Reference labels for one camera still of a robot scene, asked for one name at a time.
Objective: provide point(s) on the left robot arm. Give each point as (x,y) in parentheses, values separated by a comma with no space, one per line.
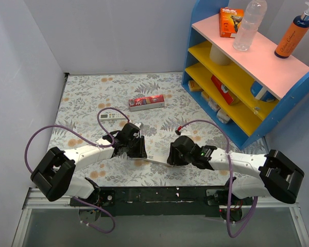
(54,175)

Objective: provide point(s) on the red toothpaste box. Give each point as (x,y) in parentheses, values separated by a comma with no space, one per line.
(145,103)

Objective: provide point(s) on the floral table mat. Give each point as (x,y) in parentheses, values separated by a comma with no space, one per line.
(85,95)

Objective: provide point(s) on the blue yellow pink shelf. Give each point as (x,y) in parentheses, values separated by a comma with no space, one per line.
(251,119)

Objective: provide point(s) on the orange razor box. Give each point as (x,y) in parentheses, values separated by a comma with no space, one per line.
(229,21)

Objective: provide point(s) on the white remote control back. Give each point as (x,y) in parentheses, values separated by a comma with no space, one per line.
(158,159)

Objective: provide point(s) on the red box on shelf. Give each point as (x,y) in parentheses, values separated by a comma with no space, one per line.
(228,96)

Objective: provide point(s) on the beige paper roll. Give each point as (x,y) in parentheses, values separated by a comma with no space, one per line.
(218,57)

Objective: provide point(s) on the white air conditioner remote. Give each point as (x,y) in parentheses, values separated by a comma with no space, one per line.
(111,116)

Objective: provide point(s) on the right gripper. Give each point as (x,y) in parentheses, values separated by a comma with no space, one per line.
(173,155)

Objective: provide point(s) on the yellow soap pack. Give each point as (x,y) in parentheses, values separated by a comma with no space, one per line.
(194,86)

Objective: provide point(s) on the orange pump lotion bottle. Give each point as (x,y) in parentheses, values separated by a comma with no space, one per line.
(293,35)

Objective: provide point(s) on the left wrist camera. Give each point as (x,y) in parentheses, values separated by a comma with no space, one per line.
(139,125)

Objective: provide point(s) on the blue white container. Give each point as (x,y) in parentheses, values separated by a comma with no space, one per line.
(261,93)

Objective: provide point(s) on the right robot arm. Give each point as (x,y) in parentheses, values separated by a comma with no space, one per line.
(272,174)

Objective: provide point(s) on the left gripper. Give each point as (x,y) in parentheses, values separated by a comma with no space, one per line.
(138,146)

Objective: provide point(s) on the clear plastic bottle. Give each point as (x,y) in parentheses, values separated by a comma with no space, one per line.
(250,23)

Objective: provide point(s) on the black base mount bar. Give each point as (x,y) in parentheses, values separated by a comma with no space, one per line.
(166,200)

